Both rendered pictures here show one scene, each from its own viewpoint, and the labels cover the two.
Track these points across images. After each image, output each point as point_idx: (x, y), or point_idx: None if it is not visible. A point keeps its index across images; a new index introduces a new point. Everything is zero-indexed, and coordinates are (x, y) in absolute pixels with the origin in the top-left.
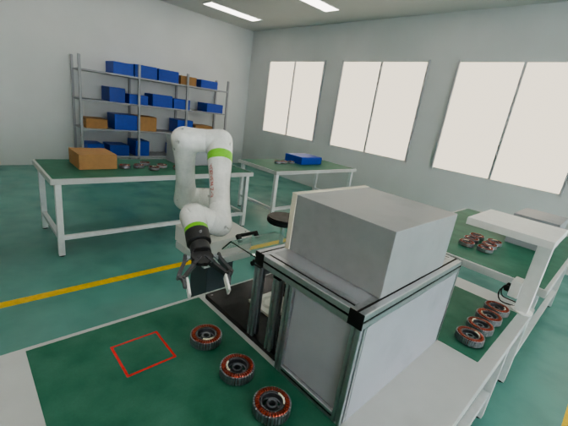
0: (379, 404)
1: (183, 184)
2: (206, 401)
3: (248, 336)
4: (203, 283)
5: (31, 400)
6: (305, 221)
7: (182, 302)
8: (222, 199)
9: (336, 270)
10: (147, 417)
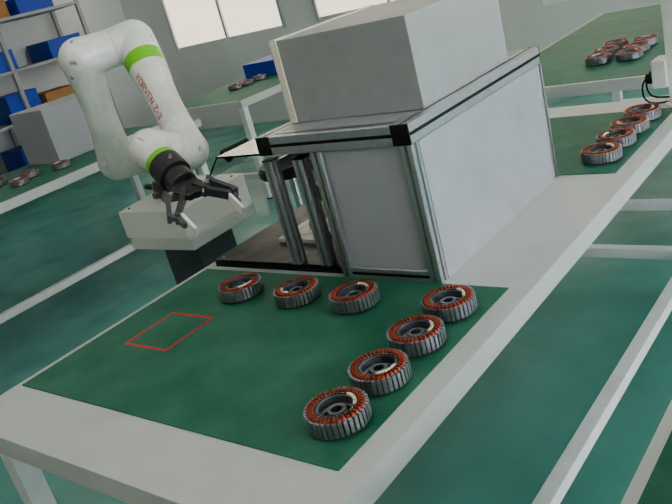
0: (489, 251)
1: (107, 133)
2: (275, 328)
3: (297, 270)
4: None
5: (68, 403)
6: (301, 71)
7: (186, 281)
8: (178, 114)
9: (364, 109)
10: (213, 361)
